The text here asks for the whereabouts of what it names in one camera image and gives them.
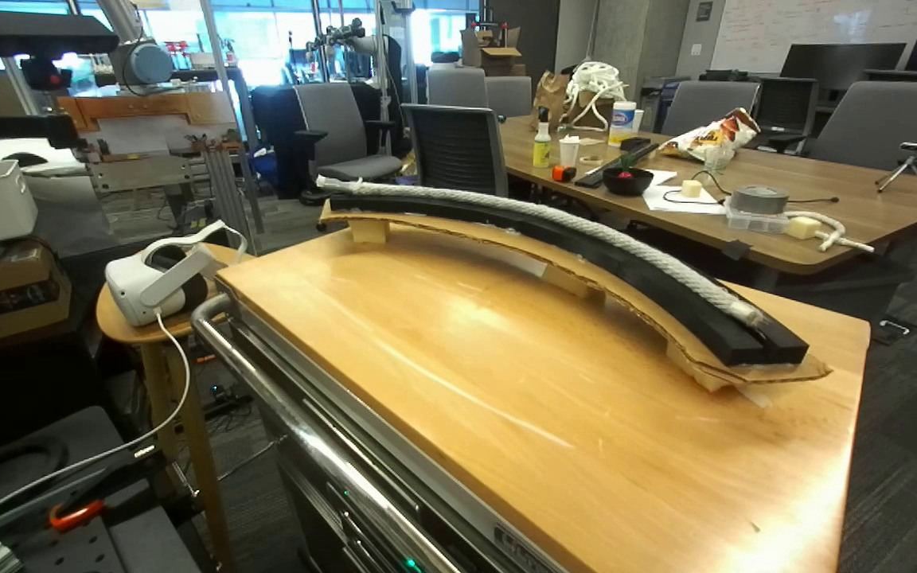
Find thick white braided rope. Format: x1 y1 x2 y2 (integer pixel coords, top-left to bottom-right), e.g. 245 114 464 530
311 173 773 330

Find curved wooden platform base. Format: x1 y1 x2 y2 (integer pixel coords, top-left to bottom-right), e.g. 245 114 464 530
316 202 835 396

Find dark grey mesh office chair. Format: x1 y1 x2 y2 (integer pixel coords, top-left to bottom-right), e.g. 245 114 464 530
405 101 511 197

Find yellow glue bottle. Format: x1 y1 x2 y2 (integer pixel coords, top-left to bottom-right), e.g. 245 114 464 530
527 117 554 173

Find grey fabric office chair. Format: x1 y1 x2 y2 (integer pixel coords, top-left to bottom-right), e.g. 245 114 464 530
484 74 536 121
423 65 490 110
658 76 764 136
294 80 407 186

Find black bowl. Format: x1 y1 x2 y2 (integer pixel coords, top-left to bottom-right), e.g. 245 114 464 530
603 167 655 197

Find black remote control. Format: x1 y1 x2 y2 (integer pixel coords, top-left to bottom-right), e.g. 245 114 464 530
573 136 658 192

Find white bottle with blue label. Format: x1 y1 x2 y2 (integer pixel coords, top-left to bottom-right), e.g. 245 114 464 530
609 95 644 149

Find black office chair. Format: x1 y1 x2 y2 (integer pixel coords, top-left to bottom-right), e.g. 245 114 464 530
247 83 317 202

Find white paper sheet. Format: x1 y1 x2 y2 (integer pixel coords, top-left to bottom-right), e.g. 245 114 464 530
644 170 733 220

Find black curved foam track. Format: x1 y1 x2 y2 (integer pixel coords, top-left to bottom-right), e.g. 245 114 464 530
311 183 813 371

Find white and orange chip bag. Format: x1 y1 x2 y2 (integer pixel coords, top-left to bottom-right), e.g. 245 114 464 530
658 105 764 170

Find white VR headset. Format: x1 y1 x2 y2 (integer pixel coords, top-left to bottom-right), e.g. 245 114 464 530
103 220 230 330

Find round wooden stool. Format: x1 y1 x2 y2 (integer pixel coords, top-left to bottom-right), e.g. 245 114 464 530
93 243 247 567

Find black square chair back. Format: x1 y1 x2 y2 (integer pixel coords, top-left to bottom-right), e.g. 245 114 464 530
753 74 822 153

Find blue grey cylinder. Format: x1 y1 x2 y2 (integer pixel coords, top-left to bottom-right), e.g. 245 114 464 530
119 38 179 88

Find long wooden conference table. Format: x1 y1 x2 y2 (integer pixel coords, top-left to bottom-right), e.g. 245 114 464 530
501 112 917 281

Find grey perforated metal plate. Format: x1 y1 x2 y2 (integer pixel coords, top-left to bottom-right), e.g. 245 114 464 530
0 505 201 573

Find large grey office chair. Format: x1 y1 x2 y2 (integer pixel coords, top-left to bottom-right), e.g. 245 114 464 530
804 80 917 173

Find stacked cardboard boxes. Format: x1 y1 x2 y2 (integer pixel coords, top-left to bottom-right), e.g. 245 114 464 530
0 235 72 355

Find black flat overhead panel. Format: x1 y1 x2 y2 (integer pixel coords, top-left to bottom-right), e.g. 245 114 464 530
0 7 122 57

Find metal tool cart with handle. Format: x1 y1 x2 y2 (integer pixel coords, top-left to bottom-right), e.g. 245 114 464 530
189 290 573 573

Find bundle of white rope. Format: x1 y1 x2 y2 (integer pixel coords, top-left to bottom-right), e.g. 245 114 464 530
564 57 629 130

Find white headset cable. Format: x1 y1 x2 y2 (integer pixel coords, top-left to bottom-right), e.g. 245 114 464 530
0 220 251 537

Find grey duct tape roll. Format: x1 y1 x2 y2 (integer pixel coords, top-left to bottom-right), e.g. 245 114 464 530
725 186 789 220

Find metal frame with wooden board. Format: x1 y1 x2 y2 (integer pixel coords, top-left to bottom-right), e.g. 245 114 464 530
53 87 262 252

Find white power adapter with cord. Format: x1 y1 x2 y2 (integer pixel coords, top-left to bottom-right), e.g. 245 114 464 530
725 204 880 255

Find orange clamp handle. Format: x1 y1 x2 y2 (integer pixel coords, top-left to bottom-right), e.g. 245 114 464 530
49 498 104 535

